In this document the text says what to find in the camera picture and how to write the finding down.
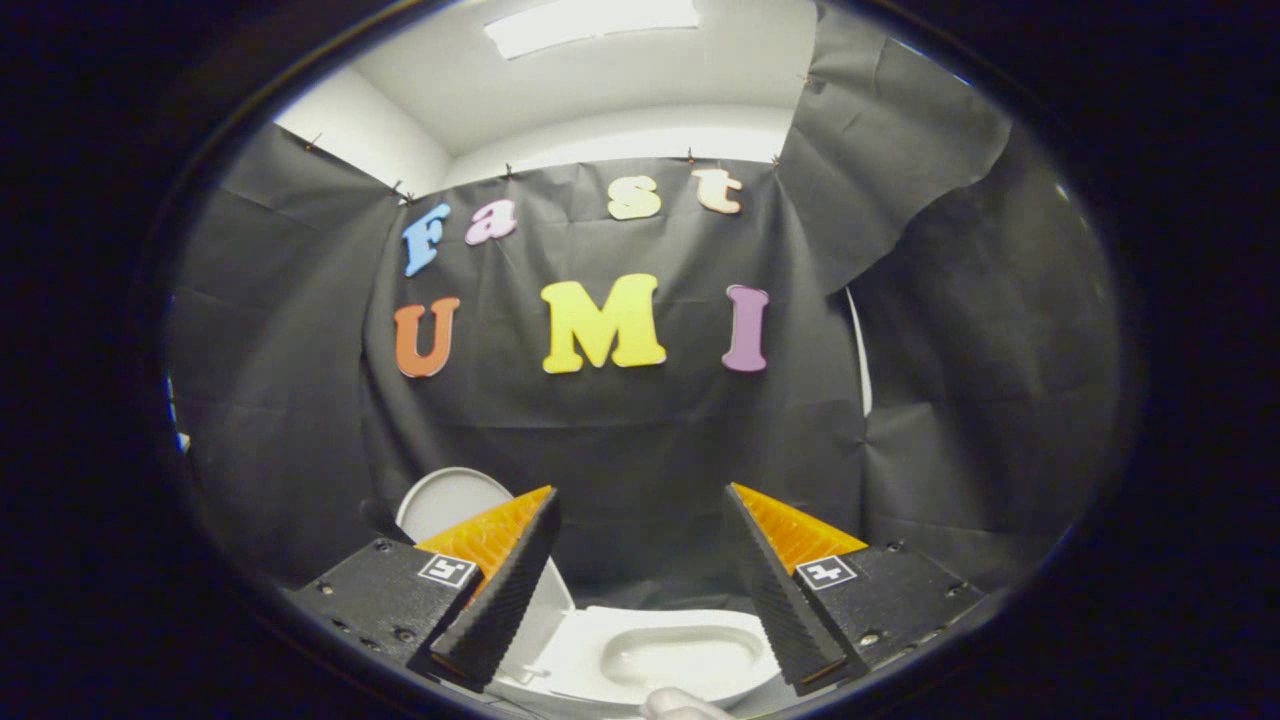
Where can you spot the white toilet bowl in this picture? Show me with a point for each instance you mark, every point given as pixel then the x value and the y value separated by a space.
pixel 600 640

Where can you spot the white toilet lid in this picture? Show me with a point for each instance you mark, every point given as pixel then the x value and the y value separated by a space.
pixel 450 500

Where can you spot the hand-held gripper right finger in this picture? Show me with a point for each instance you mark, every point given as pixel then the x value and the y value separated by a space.
pixel 780 600

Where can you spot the black backdrop cloth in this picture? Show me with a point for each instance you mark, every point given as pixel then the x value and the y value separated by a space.
pixel 620 440

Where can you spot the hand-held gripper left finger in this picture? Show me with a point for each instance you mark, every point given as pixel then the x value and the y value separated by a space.
pixel 500 600

